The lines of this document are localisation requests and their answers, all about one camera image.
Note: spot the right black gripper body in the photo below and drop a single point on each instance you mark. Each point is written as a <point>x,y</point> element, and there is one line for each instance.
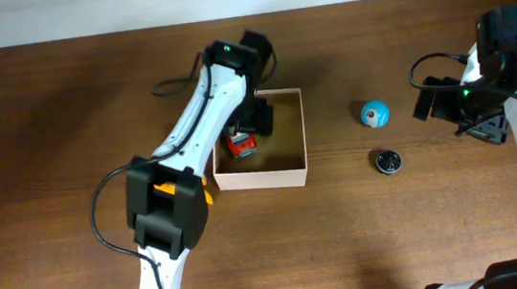
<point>475,112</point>

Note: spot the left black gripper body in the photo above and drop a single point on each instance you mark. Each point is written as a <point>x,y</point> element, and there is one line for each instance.
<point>258,117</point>

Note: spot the red toy fire truck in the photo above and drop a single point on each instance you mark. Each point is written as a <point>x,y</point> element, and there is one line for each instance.
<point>239,143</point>

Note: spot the blue white ball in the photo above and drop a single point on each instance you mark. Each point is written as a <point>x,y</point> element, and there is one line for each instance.
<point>375,114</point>

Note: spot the black round cap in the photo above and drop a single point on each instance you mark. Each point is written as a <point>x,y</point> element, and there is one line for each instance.
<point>388,162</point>

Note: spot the orange rubber duck toy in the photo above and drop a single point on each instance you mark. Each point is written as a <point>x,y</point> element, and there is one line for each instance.
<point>170,189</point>

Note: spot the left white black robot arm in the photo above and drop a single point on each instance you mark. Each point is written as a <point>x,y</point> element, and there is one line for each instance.
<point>166,203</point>

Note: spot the open white cardboard box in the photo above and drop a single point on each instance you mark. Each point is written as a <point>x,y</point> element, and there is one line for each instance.
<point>280,159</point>

